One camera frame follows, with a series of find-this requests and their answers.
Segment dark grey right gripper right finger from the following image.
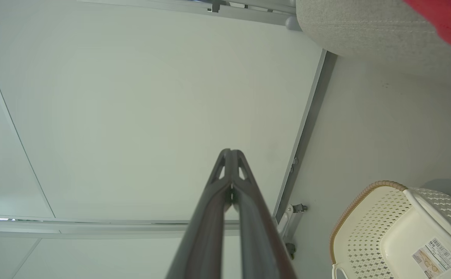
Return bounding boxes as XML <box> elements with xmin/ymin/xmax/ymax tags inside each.
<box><xmin>232</xmin><ymin>149</ymin><xmax>298</xmax><ymax>279</ymax></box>

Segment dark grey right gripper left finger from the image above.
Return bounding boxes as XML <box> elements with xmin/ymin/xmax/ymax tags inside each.
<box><xmin>166</xmin><ymin>149</ymin><xmax>232</xmax><ymax>279</ymax></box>

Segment red white sports jersey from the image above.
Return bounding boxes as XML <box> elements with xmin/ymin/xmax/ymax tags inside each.
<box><xmin>403</xmin><ymin>0</ymin><xmax>451</xmax><ymax>97</ymax></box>

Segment cream plastic laundry basket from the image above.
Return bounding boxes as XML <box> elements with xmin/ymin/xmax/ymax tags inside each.
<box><xmin>329</xmin><ymin>180</ymin><xmax>451</xmax><ymax>279</ymax></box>

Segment white barcode label sticker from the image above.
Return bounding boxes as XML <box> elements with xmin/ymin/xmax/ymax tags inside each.
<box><xmin>411</xmin><ymin>238</ymin><xmax>451</xmax><ymax>279</ymax></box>

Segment grey fabric sofa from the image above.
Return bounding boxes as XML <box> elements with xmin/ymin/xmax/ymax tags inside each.
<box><xmin>295</xmin><ymin>0</ymin><xmax>451</xmax><ymax>88</ymax></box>

